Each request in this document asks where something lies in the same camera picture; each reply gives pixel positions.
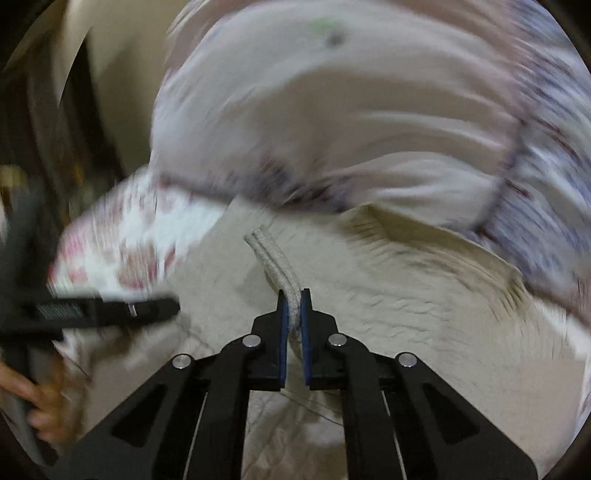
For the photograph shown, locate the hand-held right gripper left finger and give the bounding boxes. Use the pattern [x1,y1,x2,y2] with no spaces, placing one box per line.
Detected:
[46,290,290,480]

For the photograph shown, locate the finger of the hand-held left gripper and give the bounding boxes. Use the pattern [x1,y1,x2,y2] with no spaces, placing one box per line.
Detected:
[32,297,181,331]

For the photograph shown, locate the person's left hand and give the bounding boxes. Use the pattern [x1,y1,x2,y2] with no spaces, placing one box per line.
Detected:
[0,356,80,445]

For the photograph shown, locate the dark wooden furniture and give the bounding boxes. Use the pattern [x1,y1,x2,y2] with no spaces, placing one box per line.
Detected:
[0,28,139,217]

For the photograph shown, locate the white plain cloth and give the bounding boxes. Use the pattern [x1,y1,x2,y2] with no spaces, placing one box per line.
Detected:
[148,0,529,232]

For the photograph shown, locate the beige knit garment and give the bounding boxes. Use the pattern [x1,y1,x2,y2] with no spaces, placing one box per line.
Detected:
[60,199,591,480]

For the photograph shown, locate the red floral printed cloth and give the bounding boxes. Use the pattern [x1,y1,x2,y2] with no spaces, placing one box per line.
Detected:
[46,166,232,370]

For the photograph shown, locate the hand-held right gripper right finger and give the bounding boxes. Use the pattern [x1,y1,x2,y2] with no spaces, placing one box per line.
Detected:
[300,288,539,480]

